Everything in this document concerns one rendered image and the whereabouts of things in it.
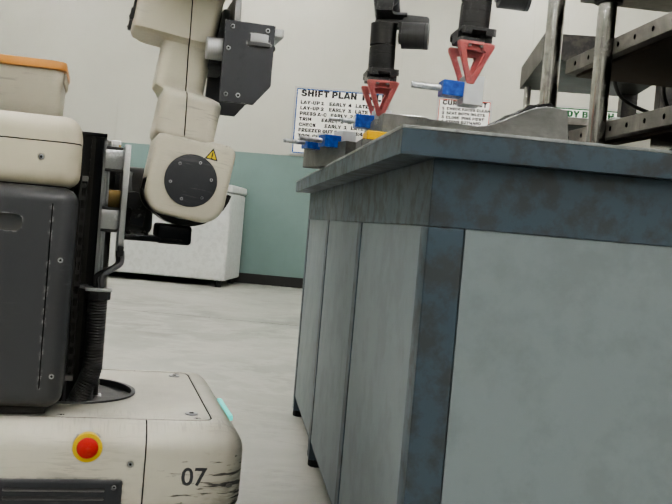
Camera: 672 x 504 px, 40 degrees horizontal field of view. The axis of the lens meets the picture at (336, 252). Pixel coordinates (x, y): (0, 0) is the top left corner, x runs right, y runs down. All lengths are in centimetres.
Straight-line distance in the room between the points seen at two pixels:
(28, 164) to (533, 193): 88
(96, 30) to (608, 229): 878
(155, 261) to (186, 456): 691
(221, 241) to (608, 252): 725
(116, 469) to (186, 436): 13
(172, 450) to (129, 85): 809
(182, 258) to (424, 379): 732
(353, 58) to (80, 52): 276
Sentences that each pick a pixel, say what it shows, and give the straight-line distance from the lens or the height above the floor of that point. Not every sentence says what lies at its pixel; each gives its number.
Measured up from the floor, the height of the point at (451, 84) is 94.
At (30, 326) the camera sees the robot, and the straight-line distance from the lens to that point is 170.
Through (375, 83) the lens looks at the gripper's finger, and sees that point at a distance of 198.
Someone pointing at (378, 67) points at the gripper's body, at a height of 101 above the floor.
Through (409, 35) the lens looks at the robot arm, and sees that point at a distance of 203.
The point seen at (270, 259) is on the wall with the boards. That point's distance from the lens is 922.
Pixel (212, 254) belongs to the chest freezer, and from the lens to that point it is 844.
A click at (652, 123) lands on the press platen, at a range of 262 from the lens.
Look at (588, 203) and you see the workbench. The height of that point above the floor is 72.
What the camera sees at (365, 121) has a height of 89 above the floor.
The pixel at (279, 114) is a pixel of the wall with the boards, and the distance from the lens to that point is 927.
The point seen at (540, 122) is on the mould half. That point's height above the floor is 90.
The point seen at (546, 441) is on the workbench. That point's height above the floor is 39.
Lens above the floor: 66
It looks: 2 degrees down
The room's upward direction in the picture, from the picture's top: 5 degrees clockwise
